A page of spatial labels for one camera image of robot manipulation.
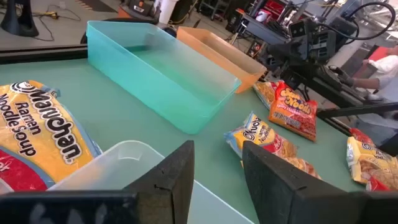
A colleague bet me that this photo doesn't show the black stand base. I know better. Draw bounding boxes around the black stand base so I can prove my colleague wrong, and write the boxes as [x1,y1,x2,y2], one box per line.
[0,0,40,37]

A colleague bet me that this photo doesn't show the white cylindrical container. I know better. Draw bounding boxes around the white cylindrical container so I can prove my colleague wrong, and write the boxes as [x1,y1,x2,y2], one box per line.
[158,0,180,25]

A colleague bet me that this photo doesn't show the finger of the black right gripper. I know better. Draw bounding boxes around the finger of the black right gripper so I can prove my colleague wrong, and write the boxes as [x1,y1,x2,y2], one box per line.
[267,42,293,72]
[281,67,313,91]

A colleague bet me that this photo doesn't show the teal plastic bin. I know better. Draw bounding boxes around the teal plastic bin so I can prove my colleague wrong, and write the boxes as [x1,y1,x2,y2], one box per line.
[86,20,242,135]

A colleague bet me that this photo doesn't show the clear plastic bin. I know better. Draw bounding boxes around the clear plastic bin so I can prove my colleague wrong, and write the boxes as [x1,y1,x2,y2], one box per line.
[48,139,256,224]

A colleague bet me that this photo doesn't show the orange spicy Maruchan noodle pack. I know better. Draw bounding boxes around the orange spicy Maruchan noodle pack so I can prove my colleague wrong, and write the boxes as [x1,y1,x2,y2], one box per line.
[268,81,318,142]
[349,127,376,147]
[365,176,394,192]

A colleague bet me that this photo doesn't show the grey desk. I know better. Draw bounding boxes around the grey desk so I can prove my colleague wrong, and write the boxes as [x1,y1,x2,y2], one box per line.
[241,12,293,46]

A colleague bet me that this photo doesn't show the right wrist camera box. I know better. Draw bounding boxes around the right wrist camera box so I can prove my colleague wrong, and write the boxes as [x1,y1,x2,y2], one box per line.
[288,19,308,39]

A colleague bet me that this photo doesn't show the red and white object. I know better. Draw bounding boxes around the red and white object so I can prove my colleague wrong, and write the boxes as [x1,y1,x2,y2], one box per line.
[255,8,273,23]

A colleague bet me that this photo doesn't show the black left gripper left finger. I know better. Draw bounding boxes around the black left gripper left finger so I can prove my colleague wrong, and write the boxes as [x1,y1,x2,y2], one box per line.
[123,139,195,224]

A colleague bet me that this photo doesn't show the orange plastic bin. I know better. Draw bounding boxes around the orange plastic bin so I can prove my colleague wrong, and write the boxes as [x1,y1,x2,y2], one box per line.
[176,26,267,95]

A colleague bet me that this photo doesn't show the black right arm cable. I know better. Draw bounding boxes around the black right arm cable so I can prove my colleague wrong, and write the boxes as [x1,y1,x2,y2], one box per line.
[317,1,397,41]

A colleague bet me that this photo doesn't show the blue-edged Maruchan noodle pack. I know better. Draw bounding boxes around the blue-edged Maruchan noodle pack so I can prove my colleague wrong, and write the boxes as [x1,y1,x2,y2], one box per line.
[0,80,103,195]
[223,111,323,181]

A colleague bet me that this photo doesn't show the yellow creamy chicken noodle pack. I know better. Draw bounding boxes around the yellow creamy chicken noodle pack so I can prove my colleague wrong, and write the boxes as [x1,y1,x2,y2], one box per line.
[252,80,280,110]
[346,136,398,185]

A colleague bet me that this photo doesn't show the person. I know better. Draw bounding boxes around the person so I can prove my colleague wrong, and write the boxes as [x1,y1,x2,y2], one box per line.
[351,45,398,103]

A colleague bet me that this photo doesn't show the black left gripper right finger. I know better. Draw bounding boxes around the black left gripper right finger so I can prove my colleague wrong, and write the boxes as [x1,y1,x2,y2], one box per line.
[241,140,361,224]

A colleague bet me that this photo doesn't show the yellow cord plug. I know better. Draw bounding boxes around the yellow cord plug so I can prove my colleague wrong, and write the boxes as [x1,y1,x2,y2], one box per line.
[32,11,60,20]

